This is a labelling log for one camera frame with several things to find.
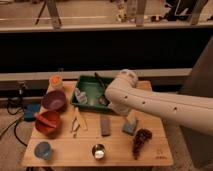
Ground wooden tongs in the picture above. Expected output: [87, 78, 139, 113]
[70, 107, 88, 137]

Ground blue power strip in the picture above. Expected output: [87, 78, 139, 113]
[24, 104, 41, 122]

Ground green plastic tray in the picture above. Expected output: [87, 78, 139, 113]
[70, 75, 110, 113]

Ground blue sponge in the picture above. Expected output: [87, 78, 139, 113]
[122, 120, 138, 136]

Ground purple bowl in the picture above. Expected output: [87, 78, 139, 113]
[41, 90, 66, 110]

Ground wooden folding table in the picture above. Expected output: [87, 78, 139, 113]
[21, 80, 175, 168]

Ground black metal ladle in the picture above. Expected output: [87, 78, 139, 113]
[94, 72, 109, 106]

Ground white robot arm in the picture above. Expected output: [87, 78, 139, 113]
[105, 69, 213, 136]

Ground black cable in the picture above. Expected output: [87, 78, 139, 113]
[0, 96, 29, 148]

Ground clear plastic packet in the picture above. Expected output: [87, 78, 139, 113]
[74, 88, 87, 104]

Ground red bowl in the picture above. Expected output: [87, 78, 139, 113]
[35, 110, 61, 135]

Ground grey rectangular eraser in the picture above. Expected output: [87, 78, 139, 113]
[100, 115, 111, 136]

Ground small metal cup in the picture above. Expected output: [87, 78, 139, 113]
[92, 144, 105, 160]

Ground blue plastic cup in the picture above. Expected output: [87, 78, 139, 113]
[34, 141, 52, 160]

